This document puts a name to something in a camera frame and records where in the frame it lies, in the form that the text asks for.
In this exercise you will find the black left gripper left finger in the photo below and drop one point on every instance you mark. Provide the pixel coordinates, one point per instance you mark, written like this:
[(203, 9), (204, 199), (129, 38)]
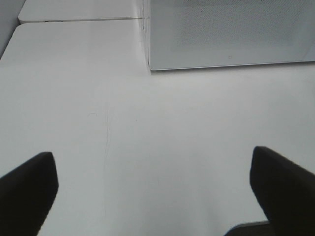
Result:
[(27, 194)]

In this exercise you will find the white microwave door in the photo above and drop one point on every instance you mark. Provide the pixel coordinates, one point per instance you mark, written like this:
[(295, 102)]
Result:
[(212, 33)]

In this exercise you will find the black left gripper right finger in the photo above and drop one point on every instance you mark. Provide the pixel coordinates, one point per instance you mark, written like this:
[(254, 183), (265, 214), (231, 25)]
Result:
[(285, 192)]

